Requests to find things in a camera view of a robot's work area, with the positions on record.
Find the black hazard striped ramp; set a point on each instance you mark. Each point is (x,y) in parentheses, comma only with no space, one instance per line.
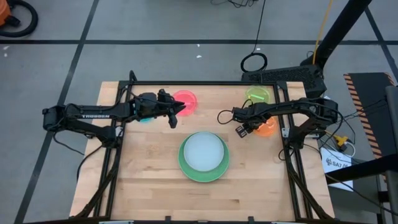
(367,90)

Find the yellow connector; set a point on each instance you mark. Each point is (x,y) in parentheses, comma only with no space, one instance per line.
(341,140)

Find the orange machine body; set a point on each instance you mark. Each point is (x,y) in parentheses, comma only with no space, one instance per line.
(3,12)

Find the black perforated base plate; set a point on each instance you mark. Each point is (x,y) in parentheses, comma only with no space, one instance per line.
(286,76)

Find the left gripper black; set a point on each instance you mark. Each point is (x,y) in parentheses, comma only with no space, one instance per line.
(149,105)

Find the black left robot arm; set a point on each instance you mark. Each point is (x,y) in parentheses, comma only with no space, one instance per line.
(93,115)

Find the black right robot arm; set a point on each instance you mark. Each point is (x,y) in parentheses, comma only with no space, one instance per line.
(295,105)

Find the grey post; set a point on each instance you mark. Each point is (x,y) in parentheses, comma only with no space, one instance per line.
(392,118)

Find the small translucent pink plate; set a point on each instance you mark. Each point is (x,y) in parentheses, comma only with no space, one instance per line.
(189,98)

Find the small translucent green plate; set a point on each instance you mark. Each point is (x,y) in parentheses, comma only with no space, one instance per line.
(258,95)

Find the black metal beam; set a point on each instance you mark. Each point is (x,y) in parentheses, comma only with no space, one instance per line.
(367,168)

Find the small translucent blue plate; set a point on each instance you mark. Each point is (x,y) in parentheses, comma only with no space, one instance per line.
(145,120)

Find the white paper sign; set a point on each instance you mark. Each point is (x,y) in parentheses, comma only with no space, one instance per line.
(334,163)

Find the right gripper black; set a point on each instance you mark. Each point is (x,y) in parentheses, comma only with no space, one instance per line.
(252,115)

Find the black stand pole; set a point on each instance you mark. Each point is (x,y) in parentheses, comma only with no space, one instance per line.
(339,31)

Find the small translucent orange plate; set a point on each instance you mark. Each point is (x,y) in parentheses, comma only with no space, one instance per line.
(269,127)

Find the black aluminium table frame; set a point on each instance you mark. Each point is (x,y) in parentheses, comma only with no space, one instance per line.
(202,83)

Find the pale blue plastic plate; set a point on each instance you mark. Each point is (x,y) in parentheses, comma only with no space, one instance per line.
(203,152)

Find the large light green plate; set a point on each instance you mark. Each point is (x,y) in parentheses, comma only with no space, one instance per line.
(203,178)

